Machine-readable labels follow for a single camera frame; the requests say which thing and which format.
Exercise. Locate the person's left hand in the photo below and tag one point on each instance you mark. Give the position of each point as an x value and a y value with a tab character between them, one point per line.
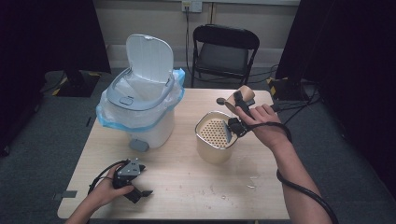
106	189

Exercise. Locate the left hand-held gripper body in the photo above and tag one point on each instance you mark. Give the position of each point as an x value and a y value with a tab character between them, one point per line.
129	171

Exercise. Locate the black folding chair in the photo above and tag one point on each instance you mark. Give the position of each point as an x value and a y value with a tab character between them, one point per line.
222	56

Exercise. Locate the grey floor tape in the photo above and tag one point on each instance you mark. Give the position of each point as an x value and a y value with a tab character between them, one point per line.
65	195

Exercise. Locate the black stand base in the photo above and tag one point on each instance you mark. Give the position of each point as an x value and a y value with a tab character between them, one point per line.
77	84
288	88

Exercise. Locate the white wall socket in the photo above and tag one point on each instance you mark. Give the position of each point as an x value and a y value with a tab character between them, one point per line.
191	5

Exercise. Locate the beige paper cup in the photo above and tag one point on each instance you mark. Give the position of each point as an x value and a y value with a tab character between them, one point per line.
246	93

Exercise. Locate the blue-edged clear trash bag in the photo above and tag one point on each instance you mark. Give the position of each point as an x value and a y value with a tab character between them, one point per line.
174	93

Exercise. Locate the white pedal trash can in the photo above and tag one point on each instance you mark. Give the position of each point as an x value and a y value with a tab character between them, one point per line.
149	71

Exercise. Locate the person's right hand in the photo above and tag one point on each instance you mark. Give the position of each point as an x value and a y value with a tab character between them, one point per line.
267	127

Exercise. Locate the beige container with perforated strainer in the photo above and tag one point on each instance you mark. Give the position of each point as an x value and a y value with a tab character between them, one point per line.
211	146

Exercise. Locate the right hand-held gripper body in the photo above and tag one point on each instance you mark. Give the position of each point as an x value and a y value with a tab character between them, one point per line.
236	127

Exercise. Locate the black curtain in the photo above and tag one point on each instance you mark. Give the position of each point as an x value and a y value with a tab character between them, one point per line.
348	62
40	37

